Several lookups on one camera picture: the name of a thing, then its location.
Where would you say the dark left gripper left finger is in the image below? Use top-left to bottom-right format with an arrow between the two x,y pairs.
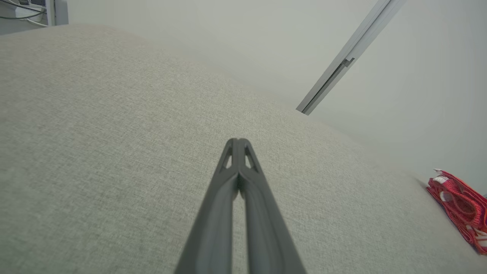
175,138 -> 240,274

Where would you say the grey equipment panel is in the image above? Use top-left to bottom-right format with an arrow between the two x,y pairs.
46,0 -> 69,26

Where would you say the grey partition post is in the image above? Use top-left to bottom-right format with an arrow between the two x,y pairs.
296,0 -> 407,116

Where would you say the red white basketball jersey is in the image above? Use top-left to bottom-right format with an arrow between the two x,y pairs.
426,169 -> 487,255

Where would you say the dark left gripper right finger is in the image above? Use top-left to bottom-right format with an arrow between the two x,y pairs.
238,138 -> 307,274

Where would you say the grey cable bundle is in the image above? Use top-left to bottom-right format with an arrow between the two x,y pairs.
0,0 -> 48,28

